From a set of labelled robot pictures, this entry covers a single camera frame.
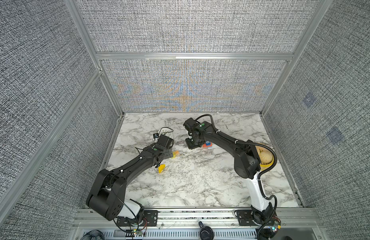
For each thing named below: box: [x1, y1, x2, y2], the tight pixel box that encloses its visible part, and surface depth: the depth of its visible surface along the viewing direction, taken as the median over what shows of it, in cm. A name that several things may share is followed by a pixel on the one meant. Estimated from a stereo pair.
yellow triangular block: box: [158, 164, 166, 174], surface depth 90 cm
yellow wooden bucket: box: [255, 145, 274, 171], surface depth 90 cm
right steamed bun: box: [259, 150, 273, 165], surface depth 90 cm
